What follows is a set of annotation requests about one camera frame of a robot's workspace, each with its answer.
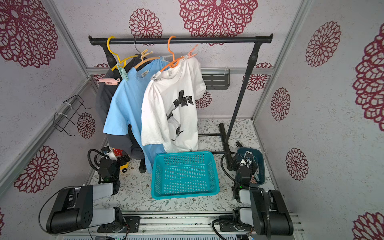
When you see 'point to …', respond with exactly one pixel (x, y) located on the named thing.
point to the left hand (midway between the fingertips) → (118, 151)
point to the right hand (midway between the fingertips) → (244, 155)
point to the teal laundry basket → (184, 175)
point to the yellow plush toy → (123, 158)
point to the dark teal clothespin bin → (260, 171)
